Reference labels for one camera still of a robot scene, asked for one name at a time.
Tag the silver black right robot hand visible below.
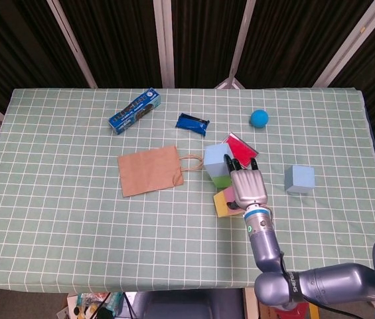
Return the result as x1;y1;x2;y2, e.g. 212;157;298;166
223;154;270;211

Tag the pink foam cube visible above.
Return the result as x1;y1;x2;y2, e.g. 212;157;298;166
220;186;246;215

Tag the light blue foam cube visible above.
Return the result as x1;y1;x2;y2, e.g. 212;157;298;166
284;165;316;196
203;143;234;177

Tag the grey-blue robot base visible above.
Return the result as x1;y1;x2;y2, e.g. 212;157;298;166
133;288;245;319

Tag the green foam cube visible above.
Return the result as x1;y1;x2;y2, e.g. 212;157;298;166
210;174;234;189

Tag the yellow foam cube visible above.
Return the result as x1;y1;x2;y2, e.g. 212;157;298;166
212;189;244;219

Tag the red rectangular tin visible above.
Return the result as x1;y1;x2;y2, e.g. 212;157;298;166
223;132;260;169

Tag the blue ball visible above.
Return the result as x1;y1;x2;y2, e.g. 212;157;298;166
249;108;270;129

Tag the blue snack packet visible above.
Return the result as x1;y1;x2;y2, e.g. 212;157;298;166
175;112;211;137

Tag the brown paper bag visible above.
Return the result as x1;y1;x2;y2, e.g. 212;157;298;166
117;145;205;198

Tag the white table leg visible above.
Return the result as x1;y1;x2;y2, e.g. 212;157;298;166
242;287;258;319

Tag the brown cardboard box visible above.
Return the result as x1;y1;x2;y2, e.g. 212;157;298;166
259;300;286;319

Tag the red box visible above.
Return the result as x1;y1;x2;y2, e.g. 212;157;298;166
285;304;310;319

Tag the blue cookie box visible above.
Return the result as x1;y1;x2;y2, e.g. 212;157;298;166
108;87;161;136

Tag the yellow strip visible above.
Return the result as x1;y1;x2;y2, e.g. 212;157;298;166
308;298;320;319

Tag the green checked tablecloth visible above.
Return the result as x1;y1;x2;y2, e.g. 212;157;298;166
0;87;375;295

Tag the colourful printed package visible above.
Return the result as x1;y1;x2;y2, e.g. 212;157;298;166
74;292;123;319

